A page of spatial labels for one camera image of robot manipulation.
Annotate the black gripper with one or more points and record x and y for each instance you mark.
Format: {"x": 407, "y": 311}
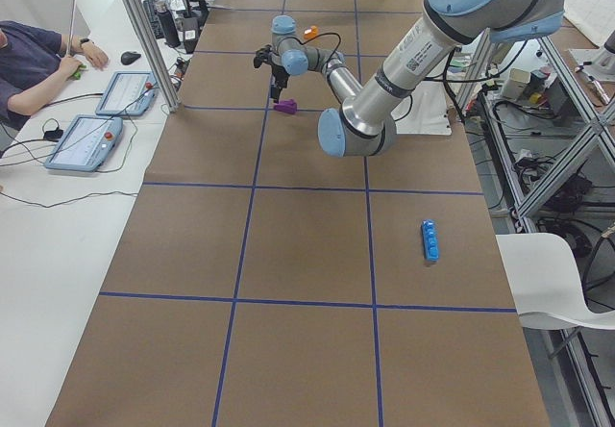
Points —
{"x": 279, "y": 71}

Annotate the purple trapezoid block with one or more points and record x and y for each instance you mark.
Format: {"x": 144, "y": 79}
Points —
{"x": 288, "y": 106}

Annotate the orange trapezoid block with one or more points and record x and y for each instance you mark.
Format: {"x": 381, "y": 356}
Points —
{"x": 311, "y": 32}

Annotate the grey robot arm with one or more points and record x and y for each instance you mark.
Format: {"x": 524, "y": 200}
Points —
{"x": 363, "y": 124}

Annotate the black water bottle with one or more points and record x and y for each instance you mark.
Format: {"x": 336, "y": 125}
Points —
{"x": 169, "y": 25}

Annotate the upper teach pendant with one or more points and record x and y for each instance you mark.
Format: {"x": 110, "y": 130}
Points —
{"x": 128, "y": 93}

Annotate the teach pendant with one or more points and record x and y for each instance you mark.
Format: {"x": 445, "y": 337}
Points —
{"x": 128, "y": 93}
{"x": 85, "y": 144}

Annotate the black keyboard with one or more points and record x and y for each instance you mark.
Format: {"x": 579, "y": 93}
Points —
{"x": 149, "y": 7}

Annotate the black computer mouse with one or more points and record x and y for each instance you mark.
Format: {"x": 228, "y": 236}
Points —
{"x": 129, "y": 57}

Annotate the lower teach pendant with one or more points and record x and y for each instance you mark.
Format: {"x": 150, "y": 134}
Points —
{"x": 85, "y": 144}

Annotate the long blue studded brick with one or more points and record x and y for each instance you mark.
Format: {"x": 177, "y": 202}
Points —
{"x": 430, "y": 240}

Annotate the seated person in navy shirt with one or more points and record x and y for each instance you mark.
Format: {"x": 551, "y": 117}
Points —
{"x": 35, "y": 64}

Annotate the white chair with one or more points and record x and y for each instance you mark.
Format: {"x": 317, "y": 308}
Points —
{"x": 545, "y": 284}

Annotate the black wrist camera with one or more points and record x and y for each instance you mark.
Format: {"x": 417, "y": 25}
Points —
{"x": 262, "y": 56}

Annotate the aluminium frame post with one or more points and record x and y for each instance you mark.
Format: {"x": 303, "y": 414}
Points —
{"x": 152, "y": 52}

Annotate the aluminium frame rack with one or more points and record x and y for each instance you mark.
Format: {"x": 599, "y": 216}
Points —
{"x": 551, "y": 167}

